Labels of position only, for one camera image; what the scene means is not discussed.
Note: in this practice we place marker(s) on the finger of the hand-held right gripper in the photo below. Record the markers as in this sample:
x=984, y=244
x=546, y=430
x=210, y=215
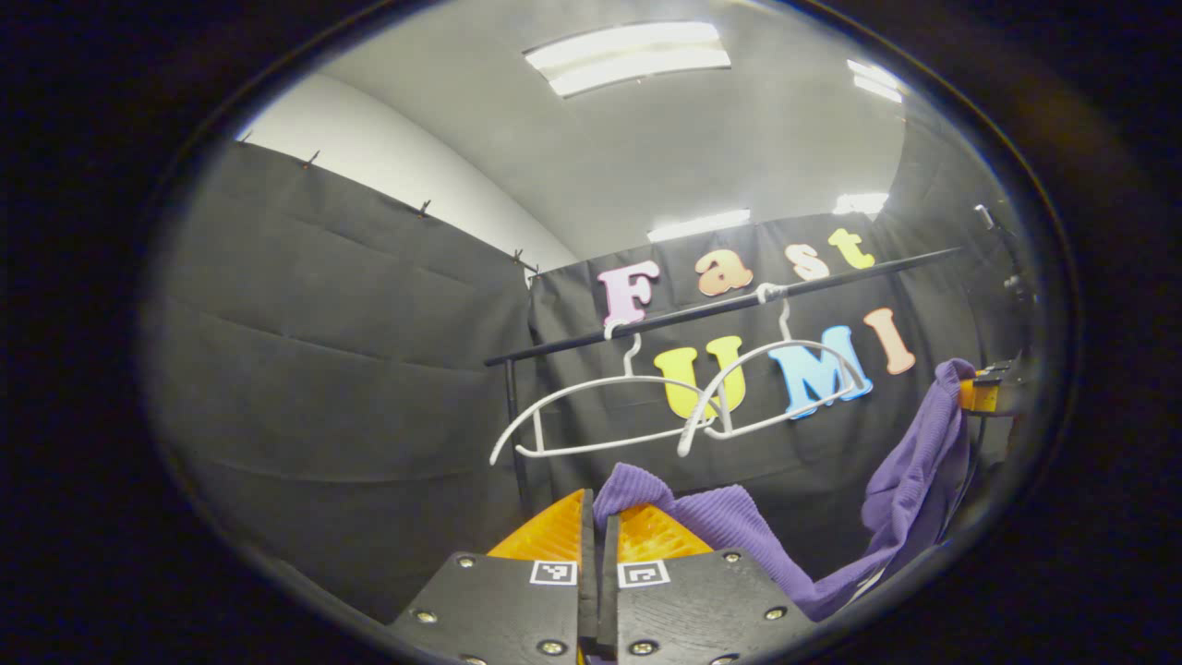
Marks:
x=981, y=395

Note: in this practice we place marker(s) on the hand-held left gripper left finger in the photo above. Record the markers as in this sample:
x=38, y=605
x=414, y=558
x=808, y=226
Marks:
x=517, y=610

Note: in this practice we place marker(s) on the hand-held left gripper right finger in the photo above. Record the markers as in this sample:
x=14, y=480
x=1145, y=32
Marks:
x=693, y=610

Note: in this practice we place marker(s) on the purple ribbed shirt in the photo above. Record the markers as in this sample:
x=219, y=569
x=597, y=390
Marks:
x=914, y=480

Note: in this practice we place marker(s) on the white plastic hanger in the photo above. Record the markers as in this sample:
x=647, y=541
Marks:
x=628, y=378
x=785, y=343

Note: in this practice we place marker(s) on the black metal clothes rack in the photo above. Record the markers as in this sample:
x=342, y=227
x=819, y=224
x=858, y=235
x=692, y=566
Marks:
x=693, y=311

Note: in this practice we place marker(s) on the black backdrop cloth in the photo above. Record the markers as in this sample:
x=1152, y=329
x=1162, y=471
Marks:
x=323, y=369

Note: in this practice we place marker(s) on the large ceiling light panel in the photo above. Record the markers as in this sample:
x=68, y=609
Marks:
x=628, y=57

